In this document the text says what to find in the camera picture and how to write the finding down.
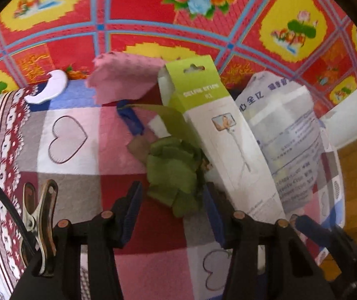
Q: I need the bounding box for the white pad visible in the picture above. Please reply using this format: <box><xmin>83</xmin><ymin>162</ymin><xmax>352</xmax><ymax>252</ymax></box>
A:
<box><xmin>25</xmin><ymin>69</ymin><xmax>69</xmax><ymax>104</ymax></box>

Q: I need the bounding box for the black cable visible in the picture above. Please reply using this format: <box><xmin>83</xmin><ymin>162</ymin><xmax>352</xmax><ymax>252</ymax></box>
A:
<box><xmin>0</xmin><ymin>165</ymin><xmax>37</xmax><ymax>254</ymax></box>

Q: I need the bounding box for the white box with green end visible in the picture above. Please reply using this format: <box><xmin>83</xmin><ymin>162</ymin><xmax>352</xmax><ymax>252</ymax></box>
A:
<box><xmin>157</xmin><ymin>54</ymin><xmax>287</xmax><ymax>226</ymax></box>

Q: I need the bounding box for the green ribbon bow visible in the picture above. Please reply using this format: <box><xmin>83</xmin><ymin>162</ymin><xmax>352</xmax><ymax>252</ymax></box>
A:
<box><xmin>117</xmin><ymin>103</ymin><xmax>212</xmax><ymax>219</ymax></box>

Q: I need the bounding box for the dark blue strip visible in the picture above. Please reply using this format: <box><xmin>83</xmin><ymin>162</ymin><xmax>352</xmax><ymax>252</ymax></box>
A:
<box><xmin>116</xmin><ymin>99</ymin><xmax>145</xmax><ymax>136</ymax></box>

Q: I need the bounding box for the metal spring clamp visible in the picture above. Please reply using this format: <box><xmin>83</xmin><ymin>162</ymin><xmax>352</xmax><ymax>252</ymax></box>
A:
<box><xmin>21</xmin><ymin>179</ymin><xmax>59</xmax><ymax>277</ymax></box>

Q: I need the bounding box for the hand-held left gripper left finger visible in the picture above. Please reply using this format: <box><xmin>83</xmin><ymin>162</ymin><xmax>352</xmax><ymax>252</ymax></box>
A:
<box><xmin>10</xmin><ymin>181</ymin><xmax>144</xmax><ymax>300</ymax></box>

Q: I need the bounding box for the pink knitted item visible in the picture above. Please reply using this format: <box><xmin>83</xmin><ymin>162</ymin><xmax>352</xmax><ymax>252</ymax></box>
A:
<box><xmin>85</xmin><ymin>51</ymin><xmax>167</xmax><ymax>104</ymax></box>

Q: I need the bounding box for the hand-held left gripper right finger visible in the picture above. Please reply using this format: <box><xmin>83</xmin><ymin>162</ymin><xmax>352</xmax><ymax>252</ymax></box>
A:
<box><xmin>202</xmin><ymin>182</ymin><xmax>335</xmax><ymax>300</ymax></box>

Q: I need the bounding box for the clear blister pack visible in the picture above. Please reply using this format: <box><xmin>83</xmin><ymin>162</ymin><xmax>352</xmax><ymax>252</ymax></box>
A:
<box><xmin>317</xmin><ymin>125</ymin><xmax>345</xmax><ymax>229</ymax></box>

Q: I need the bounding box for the plaid heart bedsheet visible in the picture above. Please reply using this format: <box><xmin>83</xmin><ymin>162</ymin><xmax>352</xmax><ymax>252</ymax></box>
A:
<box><xmin>0</xmin><ymin>78</ymin><xmax>346</xmax><ymax>300</ymax></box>

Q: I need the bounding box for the red floral printed cloth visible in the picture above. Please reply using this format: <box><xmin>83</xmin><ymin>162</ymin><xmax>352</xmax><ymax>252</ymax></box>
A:
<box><xmin>0</xmin><ymin>0</ymin><xmax>357</xmax><ymax>116</ymax></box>

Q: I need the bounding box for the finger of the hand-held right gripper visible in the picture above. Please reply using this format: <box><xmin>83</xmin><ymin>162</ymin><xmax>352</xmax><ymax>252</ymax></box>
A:
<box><xmin>290</xmin><ymin>214</ymin><xmax>334</xmax><ymax>249</ymax></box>

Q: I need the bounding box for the white printed plastic bag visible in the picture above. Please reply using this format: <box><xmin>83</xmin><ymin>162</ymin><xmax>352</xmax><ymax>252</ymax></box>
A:
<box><xmin>235</xmin><ymin>72</ymin><xmax>345</xmax><ymax>226</ymax></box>

